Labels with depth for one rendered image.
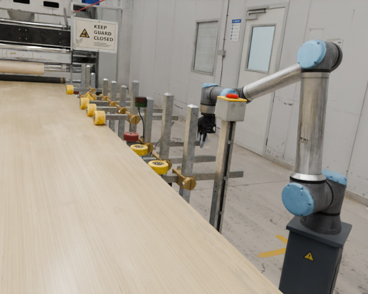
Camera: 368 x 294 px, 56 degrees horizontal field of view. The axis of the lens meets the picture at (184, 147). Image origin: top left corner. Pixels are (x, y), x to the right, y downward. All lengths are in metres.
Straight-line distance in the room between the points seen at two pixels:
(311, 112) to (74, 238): 1.06
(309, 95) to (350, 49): 2.76
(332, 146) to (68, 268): 3.81
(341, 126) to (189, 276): 3.62
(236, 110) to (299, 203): 0.61
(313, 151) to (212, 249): 0.82
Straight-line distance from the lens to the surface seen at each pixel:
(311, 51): 1.53
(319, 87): 1.53
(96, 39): 4.04
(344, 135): 4.21
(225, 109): 1.09
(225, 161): 1.15
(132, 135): 1.84
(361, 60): 4.15
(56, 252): 0.83
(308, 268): 1.84
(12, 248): 0.87
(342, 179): 1.72
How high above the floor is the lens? 1.34
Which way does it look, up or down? 15 degrees down
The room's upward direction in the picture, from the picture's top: 6 degrees clockwise
